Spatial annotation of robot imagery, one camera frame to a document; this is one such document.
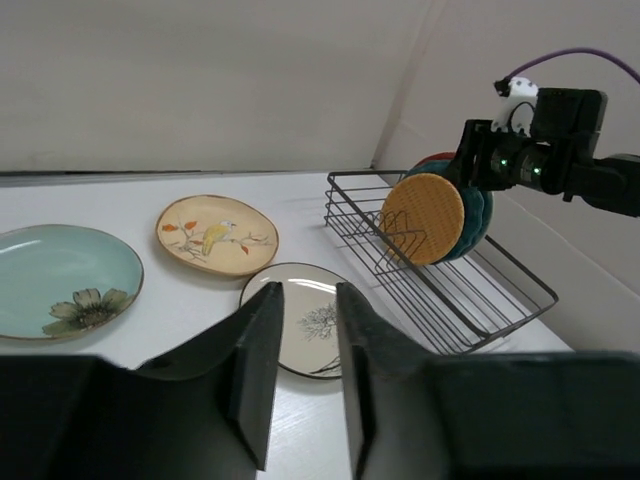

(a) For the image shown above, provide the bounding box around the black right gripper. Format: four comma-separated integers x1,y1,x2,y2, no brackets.
447,88,608,195

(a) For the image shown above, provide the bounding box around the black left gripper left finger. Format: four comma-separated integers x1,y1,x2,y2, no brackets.
1,282,284,479

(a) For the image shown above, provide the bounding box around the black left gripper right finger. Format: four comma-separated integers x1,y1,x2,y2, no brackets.
336,283,639,479

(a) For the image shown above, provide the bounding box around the dark teal scalloped plate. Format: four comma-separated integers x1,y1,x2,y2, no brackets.
406,160,494,262

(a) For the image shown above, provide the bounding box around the cream tree plate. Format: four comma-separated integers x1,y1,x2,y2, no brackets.
239,262,345,380

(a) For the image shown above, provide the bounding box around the red teal flower plate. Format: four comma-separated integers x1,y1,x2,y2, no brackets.
414,152,455,168

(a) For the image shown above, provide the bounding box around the woven bamboo plate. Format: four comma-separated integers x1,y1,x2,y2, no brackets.
379,173,465,266

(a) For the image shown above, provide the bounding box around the beige bird plate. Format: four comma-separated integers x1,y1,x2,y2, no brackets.
155,195,279,277

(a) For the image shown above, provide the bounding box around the light green flower plate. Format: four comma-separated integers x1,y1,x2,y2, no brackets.
1,224,145,342

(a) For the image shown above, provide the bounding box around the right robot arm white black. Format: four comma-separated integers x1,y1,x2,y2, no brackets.
445,88,639,217

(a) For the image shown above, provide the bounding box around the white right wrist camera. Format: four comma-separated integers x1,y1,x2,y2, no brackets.
491,76,539,137

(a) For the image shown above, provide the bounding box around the black wire dish rack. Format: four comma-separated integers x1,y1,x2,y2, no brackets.
324,170,559,354

